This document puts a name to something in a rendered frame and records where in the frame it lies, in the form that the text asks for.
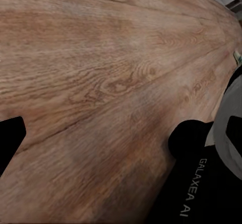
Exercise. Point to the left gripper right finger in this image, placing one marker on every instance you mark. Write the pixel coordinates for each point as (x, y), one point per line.
(234, 132)

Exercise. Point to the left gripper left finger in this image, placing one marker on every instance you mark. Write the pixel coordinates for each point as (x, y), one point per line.
(12, 133)

